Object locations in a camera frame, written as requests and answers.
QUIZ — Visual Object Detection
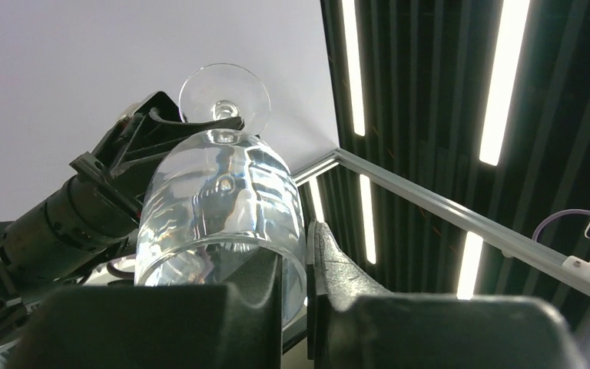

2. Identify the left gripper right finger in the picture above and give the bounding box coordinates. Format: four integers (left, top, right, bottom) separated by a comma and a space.
307, 221, 588, 368

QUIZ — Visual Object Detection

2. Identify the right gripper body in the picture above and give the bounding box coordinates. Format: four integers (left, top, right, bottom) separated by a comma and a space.
71, 114, 148, 219

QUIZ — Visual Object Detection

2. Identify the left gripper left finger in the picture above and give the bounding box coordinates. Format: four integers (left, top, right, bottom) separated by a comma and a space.
8, 251, 282, 368

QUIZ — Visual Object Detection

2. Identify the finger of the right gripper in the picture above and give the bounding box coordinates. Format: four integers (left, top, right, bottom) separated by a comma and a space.
91, 91, 244, 196

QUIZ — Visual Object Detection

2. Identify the clear back wine glass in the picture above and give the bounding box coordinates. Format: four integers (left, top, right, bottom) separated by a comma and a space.
134, 63, 306, 324

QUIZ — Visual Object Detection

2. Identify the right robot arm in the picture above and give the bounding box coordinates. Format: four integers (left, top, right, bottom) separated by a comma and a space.
0, 91, 244, 346

